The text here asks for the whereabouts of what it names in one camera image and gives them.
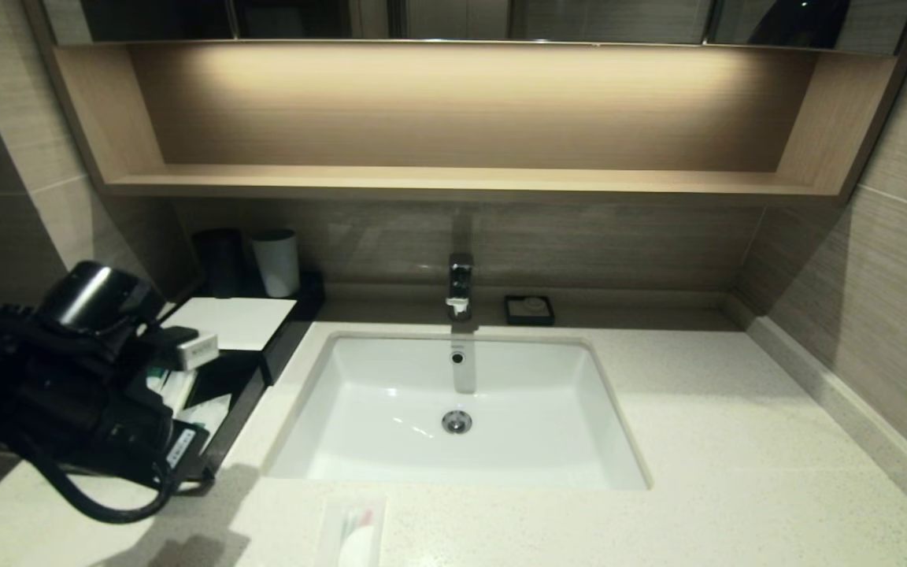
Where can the black soap dish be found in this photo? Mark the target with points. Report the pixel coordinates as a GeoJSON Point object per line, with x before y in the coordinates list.
{"type": "Point", "coordinates": [512, 315]}

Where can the black cup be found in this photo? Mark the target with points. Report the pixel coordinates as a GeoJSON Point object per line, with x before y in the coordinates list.
{"type": "Point", "coordinates": [219, 264]}

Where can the black amenity box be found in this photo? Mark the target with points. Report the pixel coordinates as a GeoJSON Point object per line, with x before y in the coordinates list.
{"type": "Point", "coordinates": [304, 311]}

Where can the white cup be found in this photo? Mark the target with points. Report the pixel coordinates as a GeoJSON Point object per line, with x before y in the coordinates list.
{"type": "Point", "coordinates": [276, 264]}

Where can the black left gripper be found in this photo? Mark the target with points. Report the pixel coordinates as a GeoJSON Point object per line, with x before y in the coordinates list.
{"type": "Point", "coordinates": [99, 417]}

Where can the mirror cabinet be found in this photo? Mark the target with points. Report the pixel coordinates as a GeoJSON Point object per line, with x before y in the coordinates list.
{"type": "Point", "coordinates": [579, 20]}

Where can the wooden wall shelf niche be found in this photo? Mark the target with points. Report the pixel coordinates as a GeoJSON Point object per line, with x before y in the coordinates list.
{"type": "Point", "coordinates": [461, 181]}

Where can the black box drawer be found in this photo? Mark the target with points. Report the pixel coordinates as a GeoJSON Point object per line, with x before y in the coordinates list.
{"type": "Point", "coordinates": [241, 394]}

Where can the chrome sink drain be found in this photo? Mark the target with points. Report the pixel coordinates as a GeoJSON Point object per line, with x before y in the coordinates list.
{"type": "Point", "coordinates": [457, 422]}

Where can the white sink basin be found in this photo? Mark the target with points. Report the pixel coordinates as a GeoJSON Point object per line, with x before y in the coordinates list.
{"type": "Point", "coordinates": [390, 409]}

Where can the clear packet with red item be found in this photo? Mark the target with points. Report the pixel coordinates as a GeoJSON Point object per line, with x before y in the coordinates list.
{"type": "Point", "coordinates": [355, 535]}

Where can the chrome faucet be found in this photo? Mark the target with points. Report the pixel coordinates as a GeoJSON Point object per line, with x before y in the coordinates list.
{"type": "Point", "coordinates": [460, 283]}

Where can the round soap bar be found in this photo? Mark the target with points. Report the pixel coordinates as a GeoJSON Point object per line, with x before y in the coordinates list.
{"type": "Point", "coordinates": [533, 305]}

